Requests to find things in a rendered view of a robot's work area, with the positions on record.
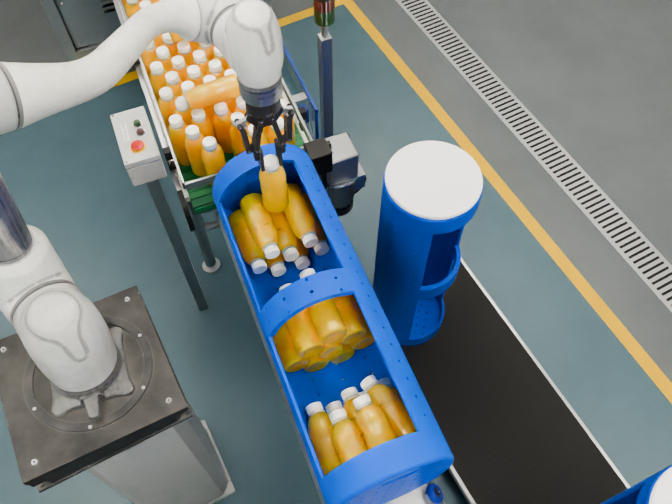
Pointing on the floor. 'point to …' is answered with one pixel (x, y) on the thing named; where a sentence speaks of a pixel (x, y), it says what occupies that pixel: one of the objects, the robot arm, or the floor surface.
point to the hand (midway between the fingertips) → (269, 155)
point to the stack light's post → (326, 84)
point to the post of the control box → (177, 241)
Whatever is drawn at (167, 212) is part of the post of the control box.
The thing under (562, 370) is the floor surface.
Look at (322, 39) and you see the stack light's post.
